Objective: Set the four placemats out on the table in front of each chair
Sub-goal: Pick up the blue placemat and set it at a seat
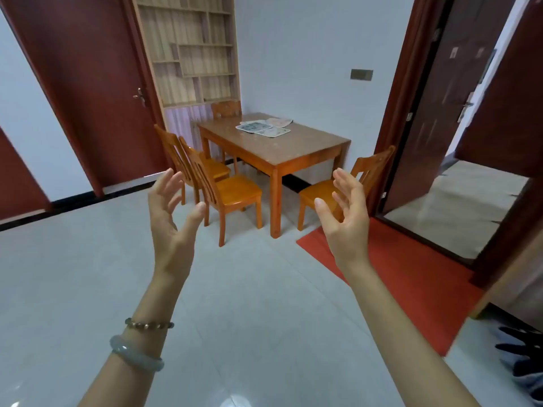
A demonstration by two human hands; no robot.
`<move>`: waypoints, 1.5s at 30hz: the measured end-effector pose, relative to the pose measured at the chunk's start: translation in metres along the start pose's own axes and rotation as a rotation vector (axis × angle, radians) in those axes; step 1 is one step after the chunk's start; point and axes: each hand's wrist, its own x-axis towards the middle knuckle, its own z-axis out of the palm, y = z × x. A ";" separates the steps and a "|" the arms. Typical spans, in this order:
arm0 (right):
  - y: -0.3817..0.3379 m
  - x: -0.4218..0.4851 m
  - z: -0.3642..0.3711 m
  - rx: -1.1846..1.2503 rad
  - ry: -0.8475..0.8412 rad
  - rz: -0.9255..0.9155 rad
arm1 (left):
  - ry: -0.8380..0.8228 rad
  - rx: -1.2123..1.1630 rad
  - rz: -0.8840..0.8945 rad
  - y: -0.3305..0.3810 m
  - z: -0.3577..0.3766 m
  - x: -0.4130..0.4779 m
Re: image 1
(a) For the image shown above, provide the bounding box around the person's left hand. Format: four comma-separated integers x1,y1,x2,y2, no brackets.
147,167,208,288

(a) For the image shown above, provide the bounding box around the person's right hand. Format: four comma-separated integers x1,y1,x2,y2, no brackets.
313,167,370,274

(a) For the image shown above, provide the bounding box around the cream line-bordered floral placemat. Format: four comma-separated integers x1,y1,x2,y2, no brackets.
254,126,292,138

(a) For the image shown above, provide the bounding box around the blue floral placemat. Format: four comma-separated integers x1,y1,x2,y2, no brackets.
235,120,274,135

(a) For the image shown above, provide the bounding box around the person's right forearm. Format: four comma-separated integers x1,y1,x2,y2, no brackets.
341,258,481,407

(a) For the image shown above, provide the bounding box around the person's left forearm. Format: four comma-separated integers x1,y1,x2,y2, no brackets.
78,275,188,407

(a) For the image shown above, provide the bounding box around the orange wooden chair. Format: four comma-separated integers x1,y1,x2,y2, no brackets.
178,137,264,248
153,124,232,206
210,100,243,120
296,145,397,232

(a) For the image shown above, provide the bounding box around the red floor mat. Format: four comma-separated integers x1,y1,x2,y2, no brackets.
296,217,484,357

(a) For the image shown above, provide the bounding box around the wooden table with floral cover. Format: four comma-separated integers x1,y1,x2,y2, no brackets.
197,112,352,239

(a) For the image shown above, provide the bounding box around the pale green jade bangle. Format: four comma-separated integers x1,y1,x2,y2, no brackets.
109,334,165,373

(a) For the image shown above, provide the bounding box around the dark red door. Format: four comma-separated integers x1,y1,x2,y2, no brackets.
0,0,171,199
454,0,543,179
0,127,53,222

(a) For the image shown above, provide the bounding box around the dark brown door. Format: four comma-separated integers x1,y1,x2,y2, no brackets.
381,0,519,215

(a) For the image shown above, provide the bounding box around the light wooden side cabinet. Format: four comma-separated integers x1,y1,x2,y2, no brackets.
468,227,543,332

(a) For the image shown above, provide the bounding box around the black slipper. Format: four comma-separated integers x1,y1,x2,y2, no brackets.
494,343,543,359
497,326,543,343

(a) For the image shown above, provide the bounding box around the wooden shelf cabinet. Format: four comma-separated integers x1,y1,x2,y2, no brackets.
130,0,243,155

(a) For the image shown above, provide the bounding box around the brown beaded bracelet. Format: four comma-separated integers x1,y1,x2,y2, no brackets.
124,317,175,332

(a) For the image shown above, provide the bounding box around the dark red door frame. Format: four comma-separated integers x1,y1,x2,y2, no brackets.
367,0,451,217

